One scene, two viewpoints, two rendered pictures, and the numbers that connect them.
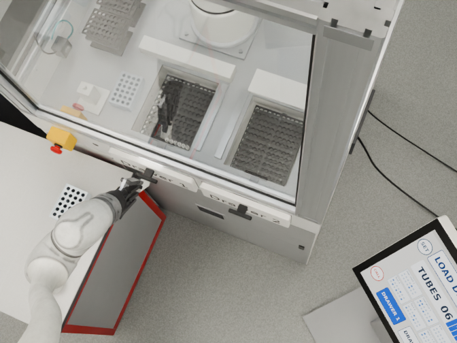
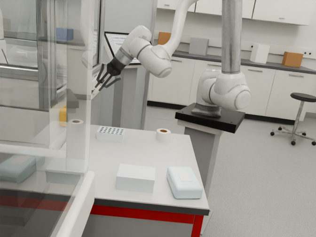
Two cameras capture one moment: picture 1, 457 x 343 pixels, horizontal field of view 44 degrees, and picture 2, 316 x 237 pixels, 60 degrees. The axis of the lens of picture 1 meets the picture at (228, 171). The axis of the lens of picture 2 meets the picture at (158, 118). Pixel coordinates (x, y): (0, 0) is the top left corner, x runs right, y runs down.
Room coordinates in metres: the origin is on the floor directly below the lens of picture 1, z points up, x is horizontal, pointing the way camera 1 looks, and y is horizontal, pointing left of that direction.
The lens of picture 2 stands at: (1.24, 1.60, 1.29)
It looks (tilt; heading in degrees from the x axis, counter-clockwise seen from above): 19 degrees down; 230
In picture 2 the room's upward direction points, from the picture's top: 7 degrees clockwise
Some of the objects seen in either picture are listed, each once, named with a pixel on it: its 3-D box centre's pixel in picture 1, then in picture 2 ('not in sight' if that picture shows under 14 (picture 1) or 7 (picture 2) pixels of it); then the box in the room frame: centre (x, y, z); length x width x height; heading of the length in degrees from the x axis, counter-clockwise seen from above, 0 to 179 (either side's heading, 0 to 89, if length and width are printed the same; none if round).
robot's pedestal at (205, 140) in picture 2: not in sight; (196, 169); (-0.10, 0.50, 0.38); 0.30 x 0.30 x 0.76; 27
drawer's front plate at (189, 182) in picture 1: (154, 169); not in sight; (0.62, 0.23, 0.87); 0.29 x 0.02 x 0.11; 52
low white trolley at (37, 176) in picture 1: (57, 237); (122, 228); (0.63, 0.73, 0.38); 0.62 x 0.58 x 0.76; 52
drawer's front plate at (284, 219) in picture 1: (245, 205); (96, 85); (0.42, -0.02, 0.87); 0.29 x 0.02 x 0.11; 52
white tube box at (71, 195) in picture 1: (70, 205); (111, 133); (0.61, 0.54, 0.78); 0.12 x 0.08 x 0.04; 140
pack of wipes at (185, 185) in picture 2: not in sight; (183, 181); (0.59, 1.02, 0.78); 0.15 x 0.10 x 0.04; 62
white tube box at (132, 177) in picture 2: not in sight; (136, 177); (0.73, 0.93, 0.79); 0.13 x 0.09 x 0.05; 141
